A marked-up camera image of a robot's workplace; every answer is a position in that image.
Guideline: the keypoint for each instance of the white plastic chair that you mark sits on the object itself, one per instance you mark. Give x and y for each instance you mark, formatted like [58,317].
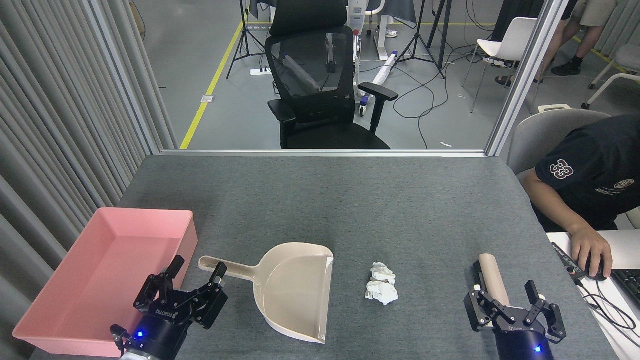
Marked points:
[515,35]

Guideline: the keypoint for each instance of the small black control box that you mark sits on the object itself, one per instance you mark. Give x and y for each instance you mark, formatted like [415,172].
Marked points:
[567,260]

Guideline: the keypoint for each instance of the black tripod stand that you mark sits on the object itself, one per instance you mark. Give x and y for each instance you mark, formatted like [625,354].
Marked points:
[442,50]
[244,25]

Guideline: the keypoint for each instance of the grey chair with white legs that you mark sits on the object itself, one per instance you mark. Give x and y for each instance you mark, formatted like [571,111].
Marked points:
[630,55]

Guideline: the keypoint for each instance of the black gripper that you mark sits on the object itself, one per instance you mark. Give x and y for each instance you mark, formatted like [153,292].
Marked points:
[160,327]
[520,342]

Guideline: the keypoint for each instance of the black fabric backdrop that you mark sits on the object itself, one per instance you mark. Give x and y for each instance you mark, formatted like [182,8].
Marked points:
[515,10]

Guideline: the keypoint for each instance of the seated person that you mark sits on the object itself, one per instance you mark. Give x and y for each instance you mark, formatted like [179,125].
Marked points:
[595,170]

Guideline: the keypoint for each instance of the white power strip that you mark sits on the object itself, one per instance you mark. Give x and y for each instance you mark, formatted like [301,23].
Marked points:
[260,72]

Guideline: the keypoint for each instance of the person's forearm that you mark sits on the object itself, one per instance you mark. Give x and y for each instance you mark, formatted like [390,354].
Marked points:
[550,205]

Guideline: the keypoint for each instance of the standing person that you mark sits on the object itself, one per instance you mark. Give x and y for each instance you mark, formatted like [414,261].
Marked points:
[592,35]

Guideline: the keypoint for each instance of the grey pleated curtain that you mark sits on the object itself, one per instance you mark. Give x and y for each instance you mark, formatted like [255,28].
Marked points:
[40,125]

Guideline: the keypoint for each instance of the metal floor outlet plate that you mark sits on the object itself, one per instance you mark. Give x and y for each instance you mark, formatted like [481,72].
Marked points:
[207,99]

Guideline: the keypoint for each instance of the white stand on wheels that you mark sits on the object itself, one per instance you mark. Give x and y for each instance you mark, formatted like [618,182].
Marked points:
[384,35]

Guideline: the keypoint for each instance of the white paper ball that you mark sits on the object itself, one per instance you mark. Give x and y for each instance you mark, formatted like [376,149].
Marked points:
[383,273]
[382,294]

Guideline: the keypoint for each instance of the black keyboard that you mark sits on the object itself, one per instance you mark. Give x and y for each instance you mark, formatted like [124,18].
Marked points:
[627,285]

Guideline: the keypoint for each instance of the black computer mouse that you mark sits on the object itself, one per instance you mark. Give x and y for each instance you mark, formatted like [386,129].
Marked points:
[597,275]

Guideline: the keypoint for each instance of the beige plastic dustpan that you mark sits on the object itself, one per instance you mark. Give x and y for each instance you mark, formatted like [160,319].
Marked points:
[295,295]

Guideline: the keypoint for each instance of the dark grey hanging cloth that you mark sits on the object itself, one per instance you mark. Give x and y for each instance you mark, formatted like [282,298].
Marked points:
[400,10]

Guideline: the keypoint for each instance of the cream plastic panel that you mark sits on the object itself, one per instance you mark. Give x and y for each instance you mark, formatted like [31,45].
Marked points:
[552,107]

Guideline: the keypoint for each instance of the beige brush with black bristles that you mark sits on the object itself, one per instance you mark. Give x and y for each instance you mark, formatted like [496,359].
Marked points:
[492,277]

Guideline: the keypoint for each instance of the black mesh office chair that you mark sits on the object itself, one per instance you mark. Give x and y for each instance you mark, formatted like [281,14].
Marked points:
[320,135]

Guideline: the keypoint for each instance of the person's hand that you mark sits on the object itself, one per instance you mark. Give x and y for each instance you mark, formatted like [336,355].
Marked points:
[590,250]

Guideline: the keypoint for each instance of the grey shell chair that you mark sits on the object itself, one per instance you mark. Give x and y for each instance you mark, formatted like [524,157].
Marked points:
[535,135]

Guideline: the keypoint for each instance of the pink plastic bin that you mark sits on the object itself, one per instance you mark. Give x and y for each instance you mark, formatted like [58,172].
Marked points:
[100,280]

